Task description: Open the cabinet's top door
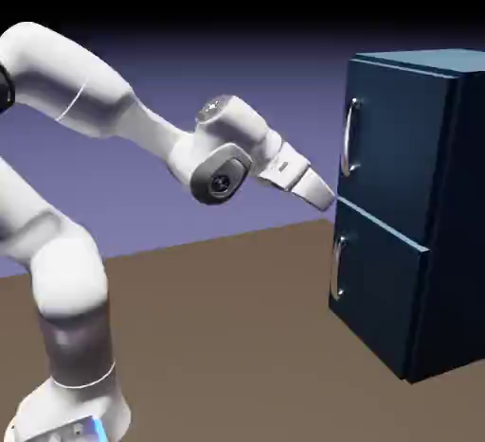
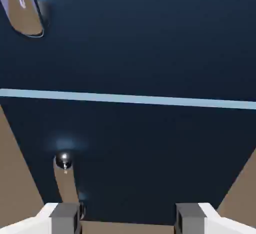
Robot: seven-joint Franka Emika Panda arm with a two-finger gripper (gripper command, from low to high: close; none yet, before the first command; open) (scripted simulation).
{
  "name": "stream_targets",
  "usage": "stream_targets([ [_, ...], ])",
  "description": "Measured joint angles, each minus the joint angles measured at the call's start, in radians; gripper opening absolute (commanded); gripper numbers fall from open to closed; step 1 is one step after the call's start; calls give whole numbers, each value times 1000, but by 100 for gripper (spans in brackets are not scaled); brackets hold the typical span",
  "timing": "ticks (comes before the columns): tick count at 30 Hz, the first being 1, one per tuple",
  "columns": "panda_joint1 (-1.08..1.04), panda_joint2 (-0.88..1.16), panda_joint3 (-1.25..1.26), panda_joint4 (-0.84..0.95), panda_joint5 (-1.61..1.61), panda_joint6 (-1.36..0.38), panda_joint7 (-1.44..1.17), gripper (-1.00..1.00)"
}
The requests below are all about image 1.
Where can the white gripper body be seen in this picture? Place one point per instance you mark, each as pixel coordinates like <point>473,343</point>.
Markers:
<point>313,186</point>

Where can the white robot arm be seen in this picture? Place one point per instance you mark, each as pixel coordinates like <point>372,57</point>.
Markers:
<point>87,93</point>

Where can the dark blue tall cabinet door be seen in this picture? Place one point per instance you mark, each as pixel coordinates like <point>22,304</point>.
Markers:
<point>394,154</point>

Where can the dark blue short cabinet door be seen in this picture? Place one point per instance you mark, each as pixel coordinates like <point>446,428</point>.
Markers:
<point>375,290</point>

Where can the dark blue cabinet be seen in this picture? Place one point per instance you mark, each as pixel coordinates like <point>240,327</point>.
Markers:
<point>447,222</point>

